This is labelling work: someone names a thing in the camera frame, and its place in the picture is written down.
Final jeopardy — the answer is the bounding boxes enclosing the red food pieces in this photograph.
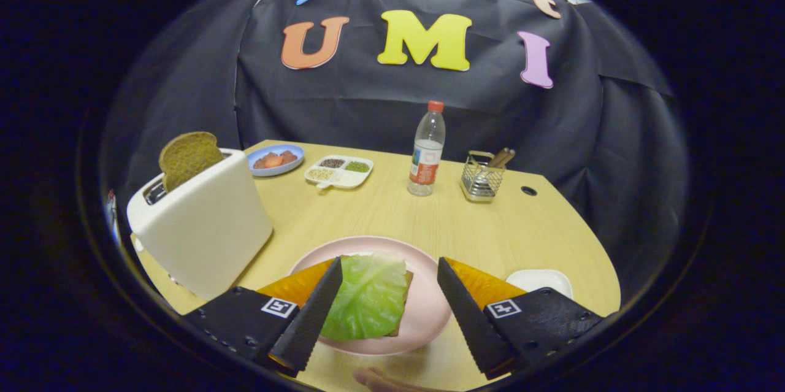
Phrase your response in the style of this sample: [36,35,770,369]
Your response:
[253,150,299,170]

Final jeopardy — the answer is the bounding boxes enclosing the white divided dish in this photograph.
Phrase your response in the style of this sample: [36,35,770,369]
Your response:
[304,155,374,190]

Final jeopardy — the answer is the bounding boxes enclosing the black backdrop cloth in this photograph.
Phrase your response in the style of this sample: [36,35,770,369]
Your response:
[101,0,684,301]

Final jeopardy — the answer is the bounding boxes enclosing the brown bread slice with ham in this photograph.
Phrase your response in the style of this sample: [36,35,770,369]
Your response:
[334,255,415,339]

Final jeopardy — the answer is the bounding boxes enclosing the metal wire cutlery holder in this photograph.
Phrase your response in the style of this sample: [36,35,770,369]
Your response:
[460,150,507,204]

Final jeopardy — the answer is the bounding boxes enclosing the green lettuce leaf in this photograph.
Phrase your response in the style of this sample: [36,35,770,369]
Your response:
[320,253,408,342]

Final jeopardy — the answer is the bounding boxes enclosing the plain brown bread slice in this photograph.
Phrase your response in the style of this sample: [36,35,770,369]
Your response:
[159,131,226,193]

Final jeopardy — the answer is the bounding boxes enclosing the white toaster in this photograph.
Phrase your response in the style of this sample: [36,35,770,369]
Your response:
[126,148,274,302]

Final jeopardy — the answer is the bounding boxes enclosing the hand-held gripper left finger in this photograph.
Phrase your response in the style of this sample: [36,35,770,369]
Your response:
[183,256,344,379]

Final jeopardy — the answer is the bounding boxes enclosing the clear bottle with red cap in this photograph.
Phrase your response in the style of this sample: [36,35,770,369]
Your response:
[408,100,446,197]

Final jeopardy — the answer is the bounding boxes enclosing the white square plate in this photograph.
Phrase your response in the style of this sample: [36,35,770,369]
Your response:
[506,269,573,301]

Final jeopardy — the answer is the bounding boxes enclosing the blue round plate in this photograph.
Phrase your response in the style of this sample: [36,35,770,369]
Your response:
[247,144,305,177]

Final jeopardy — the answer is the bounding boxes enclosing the pink round plate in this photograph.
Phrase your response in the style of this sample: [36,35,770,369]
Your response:
[288,236,454,356]

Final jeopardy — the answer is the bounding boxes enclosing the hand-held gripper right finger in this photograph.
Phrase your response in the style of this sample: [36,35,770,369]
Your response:
[437,256,605,380]

